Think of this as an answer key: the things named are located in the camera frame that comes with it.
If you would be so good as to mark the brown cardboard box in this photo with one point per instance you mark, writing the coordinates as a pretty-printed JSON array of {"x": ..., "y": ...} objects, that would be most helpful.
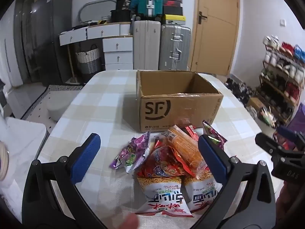
[{"x": 185, "y": 109}]

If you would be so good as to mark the yellow and black shoebox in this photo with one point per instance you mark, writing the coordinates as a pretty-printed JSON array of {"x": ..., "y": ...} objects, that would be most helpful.
[{"x": 175, "y": 19}]

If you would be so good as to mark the pile of shoes on floor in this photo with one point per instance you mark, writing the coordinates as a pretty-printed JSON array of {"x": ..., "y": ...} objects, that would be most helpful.
[{"x": 238, "y": 88}]

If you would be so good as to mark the wooden shoe rack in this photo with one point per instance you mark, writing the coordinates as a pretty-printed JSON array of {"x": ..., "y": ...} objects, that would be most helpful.
[{"x": 274, "y": 85}]

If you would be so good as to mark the white desk with drawers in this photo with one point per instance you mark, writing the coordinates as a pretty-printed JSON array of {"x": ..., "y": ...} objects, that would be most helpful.
[{"x": 95, "y": 31}]

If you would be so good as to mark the white light switch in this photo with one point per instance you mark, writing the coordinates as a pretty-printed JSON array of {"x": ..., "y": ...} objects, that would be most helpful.
[{"x": 282, "y": 22}]

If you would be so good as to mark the striped rug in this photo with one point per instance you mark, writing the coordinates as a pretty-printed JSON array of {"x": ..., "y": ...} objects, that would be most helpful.
[{"x": 38, "y": 102}]

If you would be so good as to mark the checked tablecloth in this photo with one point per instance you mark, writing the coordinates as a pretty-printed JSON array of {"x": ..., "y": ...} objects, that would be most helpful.
[{"x": 107, "y": 105}]

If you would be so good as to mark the purple bag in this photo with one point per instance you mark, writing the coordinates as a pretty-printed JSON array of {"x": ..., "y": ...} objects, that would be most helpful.
[{"x": 297, "y": 119}]

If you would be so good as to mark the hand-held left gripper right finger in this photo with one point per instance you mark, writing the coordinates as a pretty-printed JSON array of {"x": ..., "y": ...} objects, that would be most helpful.
[{"x": 212, "y": 159}]

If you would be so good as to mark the purple snack packet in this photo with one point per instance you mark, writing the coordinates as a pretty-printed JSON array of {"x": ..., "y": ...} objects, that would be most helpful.
[
  {"x": 133, "y": 152},
  {"x": 214, "y": 133}
]

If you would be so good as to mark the person's left hand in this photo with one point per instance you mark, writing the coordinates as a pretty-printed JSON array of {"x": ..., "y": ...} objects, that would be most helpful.
[{"x": 128, "y": 222}]

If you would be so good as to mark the black bin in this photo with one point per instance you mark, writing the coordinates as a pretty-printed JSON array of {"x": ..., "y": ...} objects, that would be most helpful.
[{"x": 120, "y": 15}]

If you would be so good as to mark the grey round stool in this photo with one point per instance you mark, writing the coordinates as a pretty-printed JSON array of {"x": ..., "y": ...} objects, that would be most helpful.
[{"x": 58, "y": 109}]

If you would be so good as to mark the small cardboard box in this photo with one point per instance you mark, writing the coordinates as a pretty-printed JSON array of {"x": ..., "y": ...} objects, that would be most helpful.
[{"x": 255, "y": 103}]

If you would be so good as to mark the wooden door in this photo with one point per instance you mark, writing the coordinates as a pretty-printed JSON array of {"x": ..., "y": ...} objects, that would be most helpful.
[{"x": 214, "y": 40}]

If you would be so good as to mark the woven laundry basket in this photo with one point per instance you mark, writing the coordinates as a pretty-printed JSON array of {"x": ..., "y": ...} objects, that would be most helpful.
[{"x": 88, "y": 62}]

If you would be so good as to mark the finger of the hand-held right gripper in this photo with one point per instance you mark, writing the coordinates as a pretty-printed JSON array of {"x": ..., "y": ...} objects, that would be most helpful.
[
  {"x": 266, "y": 144},
  {"x": 288, "y": 133}
]

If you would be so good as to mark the white noodle snack packet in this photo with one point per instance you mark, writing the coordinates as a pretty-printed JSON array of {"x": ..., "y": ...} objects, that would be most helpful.
[
  {"x": 162, "y": 195},
  {"x": 202, "y": 193}
]

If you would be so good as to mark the small red snack packet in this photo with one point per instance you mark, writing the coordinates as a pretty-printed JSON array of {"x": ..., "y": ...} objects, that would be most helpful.
[{"x": 190, "y": 131}]

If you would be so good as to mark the beige round object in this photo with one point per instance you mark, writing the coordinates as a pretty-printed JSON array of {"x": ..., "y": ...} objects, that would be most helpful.
[{"x": 4, "y": 159}]

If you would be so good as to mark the beige suitcase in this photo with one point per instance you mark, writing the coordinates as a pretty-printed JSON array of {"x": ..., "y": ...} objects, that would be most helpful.
[{"x": 146, "y": 45}]

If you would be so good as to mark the rows of shoes on rack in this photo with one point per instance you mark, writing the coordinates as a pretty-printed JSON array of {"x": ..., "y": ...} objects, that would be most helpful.
[{"x": 288, "y": 50}]

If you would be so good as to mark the red noodle snack packet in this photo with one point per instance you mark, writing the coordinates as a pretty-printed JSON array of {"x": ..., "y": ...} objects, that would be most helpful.
[{"x": 162, "y": 167}]

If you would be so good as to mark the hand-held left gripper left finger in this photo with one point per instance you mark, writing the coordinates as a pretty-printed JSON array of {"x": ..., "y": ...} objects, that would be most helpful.
[{"x": 87, "y": 159}]

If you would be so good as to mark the silver suitcase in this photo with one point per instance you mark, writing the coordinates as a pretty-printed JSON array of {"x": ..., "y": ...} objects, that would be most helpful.
[{"x": 174, "y": 43}]

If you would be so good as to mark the grey refrigerator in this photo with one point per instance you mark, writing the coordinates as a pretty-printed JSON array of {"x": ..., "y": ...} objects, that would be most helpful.
[{"x": 50, "y": 40}]

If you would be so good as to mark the orange snack packet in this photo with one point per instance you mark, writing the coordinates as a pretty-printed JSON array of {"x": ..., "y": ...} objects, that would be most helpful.
[{"x": 183, "y": 148}]

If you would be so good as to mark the dark grey wardrobe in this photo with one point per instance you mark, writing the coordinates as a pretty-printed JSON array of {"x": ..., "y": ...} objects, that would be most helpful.
[{"x": 22, "y": 40}]

